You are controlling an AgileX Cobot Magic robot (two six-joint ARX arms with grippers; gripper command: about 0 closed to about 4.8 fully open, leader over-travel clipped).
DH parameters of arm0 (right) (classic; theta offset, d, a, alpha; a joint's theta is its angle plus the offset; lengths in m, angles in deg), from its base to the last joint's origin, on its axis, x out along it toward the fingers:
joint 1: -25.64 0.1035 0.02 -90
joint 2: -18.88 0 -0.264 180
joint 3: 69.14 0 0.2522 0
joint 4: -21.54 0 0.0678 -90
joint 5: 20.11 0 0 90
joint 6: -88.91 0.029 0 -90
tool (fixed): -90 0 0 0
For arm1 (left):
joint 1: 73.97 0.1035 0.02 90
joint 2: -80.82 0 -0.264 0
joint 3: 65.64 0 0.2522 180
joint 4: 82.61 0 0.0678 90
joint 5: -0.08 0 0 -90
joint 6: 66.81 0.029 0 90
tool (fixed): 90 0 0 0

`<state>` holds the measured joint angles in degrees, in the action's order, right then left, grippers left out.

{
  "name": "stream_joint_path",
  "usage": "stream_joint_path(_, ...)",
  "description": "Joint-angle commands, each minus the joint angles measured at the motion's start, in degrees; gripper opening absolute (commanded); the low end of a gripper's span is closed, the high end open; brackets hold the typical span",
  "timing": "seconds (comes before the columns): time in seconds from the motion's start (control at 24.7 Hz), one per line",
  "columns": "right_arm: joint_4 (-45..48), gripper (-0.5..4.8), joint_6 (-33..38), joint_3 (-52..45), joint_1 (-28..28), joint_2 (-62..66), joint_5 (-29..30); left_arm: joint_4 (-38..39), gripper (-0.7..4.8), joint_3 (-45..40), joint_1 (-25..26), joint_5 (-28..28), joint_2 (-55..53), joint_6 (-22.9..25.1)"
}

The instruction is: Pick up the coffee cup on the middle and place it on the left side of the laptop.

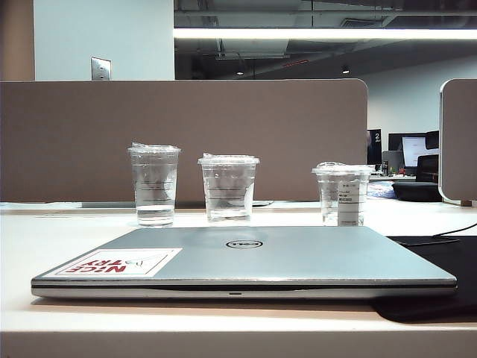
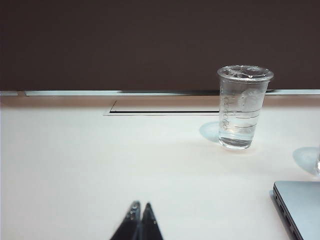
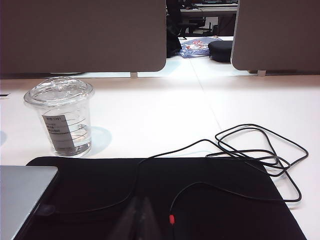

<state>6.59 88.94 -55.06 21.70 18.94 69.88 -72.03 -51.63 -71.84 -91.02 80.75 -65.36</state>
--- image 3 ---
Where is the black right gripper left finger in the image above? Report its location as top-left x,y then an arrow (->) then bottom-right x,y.
117,196 -> 140,240

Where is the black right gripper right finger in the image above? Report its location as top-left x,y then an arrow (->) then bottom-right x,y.
137,196 -> 163,240

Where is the silver Dell laptop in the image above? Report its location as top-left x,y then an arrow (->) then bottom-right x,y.
0,165 -> 60,240

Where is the clear plastic cup with label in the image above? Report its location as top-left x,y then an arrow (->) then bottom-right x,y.
23,76 -> 95,158

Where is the black desk mat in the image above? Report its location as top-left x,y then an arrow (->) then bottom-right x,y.
13,156 -> 308,240

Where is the blue printed plastic bag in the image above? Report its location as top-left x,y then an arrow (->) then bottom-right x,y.
177,37 -> 223,59

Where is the round black cushion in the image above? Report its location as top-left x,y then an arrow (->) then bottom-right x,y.
208,40 -> 235,63

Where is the wide brown desk divider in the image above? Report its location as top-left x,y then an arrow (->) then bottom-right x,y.
0,0 -> 168,80

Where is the black hanging garment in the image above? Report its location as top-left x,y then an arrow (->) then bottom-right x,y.
166,0 -> 183,59

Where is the thin black cable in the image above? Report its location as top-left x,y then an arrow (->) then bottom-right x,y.
37,123 -> 310,226

